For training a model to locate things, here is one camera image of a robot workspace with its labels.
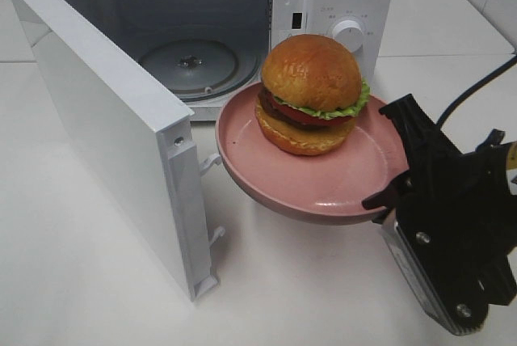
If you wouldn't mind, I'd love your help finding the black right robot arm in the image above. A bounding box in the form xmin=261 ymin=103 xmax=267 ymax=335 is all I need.
xmin=362 ymin=95 xmax=516 ymax=306

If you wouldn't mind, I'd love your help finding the upper white dial knob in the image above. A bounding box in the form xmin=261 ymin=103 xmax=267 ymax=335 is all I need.
xmin=330 ymin=19 xmax=364 ymax=53

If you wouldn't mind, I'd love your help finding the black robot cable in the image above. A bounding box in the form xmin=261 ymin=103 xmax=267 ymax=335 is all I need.
xmin=435 ymin=53 xmax=517 ymax=127

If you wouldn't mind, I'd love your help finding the white microwave door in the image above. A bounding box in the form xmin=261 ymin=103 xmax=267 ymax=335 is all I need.
xmin=11 ymin=0 xmax=217 ymax=300

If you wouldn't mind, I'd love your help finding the toy burger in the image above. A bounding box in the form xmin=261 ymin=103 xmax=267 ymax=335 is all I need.
xmin=254 ymin=34 xmax=370 ymax=156

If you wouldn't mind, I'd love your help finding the glass microwave turntable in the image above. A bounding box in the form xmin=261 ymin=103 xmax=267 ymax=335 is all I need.
xmin=139 ymin=39 xmax=259 ymax=102

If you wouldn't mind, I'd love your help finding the pink round plate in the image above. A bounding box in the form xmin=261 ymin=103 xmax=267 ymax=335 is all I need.
xmin=215 ymin=83 xmax=408 ymax=225

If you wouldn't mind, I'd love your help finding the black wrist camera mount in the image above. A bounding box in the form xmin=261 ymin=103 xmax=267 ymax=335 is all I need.
xmin=380 ymin=209 xmax=489 ymax=336

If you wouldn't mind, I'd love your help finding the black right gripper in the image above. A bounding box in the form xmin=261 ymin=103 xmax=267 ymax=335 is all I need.
xmin=361 ymin=94 xmax=516 ymax=306

